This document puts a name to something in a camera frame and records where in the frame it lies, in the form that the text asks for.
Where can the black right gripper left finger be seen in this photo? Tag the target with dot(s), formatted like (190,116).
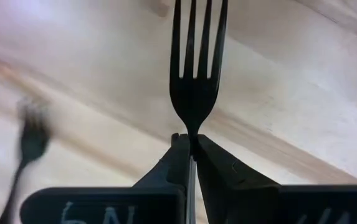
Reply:
(153,202)

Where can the black fork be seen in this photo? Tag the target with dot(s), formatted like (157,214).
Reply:
(33,137)
(193,102)

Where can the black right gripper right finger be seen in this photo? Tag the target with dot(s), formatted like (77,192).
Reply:
(243,199)

